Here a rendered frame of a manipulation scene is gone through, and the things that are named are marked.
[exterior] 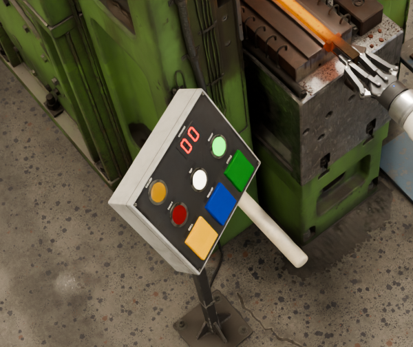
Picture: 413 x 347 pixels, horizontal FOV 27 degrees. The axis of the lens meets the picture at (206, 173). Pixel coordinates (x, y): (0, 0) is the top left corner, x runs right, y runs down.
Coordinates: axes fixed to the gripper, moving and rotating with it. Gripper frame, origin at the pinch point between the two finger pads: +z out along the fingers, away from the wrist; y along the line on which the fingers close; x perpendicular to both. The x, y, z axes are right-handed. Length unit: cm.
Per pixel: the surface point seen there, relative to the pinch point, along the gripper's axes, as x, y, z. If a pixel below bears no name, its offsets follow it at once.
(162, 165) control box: 19, -62, -6
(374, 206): -99, 15, -8
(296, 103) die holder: -9.4, -16.0, 0.7
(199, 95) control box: 20.0, -44.1, 2.6
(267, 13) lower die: -1.6, -6.1, 24.3
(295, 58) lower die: -2.0, -10.1, 7.9
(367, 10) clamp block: -2.0, 15.0, 7.3
